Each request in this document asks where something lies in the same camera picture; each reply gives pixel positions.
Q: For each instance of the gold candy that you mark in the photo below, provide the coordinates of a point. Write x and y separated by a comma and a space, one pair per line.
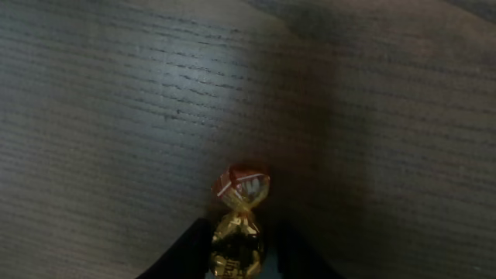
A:
237, 240

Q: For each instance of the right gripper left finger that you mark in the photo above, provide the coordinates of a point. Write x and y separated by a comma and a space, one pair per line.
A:
186, 255

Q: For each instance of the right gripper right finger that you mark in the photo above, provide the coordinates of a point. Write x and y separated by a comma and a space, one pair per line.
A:
302, 259

